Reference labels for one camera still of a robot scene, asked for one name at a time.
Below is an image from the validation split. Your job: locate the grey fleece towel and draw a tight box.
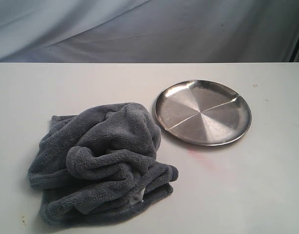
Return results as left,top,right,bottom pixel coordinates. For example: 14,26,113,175
27,102,178,227

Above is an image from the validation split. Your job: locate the round stainless steel plate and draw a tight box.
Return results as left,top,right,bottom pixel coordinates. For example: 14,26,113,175
152,80,252,147

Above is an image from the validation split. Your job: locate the grey backdrop cloth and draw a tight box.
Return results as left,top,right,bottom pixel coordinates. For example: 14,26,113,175
0,0,295,63

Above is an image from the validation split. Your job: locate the black tripod leg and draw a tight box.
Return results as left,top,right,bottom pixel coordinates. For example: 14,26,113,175
287,0,299,62

